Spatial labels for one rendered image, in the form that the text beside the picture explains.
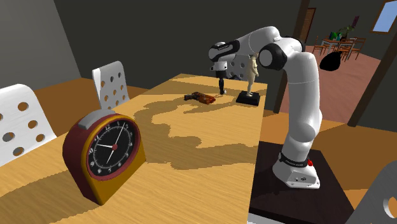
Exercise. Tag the dark robot stand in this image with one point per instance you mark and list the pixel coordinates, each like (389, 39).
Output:
(279, 201)

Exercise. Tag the window with wooden frame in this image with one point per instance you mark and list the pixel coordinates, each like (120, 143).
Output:
(386, 17)

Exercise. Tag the wooden dining chair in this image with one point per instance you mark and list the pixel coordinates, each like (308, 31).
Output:
(343, 49)
(318, 46)
(359, 46)

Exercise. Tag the beige figurine on black base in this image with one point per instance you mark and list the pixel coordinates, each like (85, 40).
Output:
(252, 73)

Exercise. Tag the dining table with plant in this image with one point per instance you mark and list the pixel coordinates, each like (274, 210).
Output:
(333, 42)

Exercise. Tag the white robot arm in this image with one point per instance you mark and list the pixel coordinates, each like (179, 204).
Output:
(302, 93)

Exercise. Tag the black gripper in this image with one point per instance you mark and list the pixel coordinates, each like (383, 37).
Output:
(221, 75)

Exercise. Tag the white chair with round holes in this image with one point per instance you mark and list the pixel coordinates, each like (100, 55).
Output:
(372, 198)
(18, 127)
(108, 83)
(240, 66)

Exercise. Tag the wooden table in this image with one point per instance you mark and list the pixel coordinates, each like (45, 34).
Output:
(201, 176)

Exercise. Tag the red and yellow alarm clock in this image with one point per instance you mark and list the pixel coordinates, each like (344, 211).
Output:
(108, 149)

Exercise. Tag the brown wooden door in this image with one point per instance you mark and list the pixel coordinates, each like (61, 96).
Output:
(309, 24)

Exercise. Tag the brown toy pistol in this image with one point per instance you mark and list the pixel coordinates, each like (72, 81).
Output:
(201, 98)

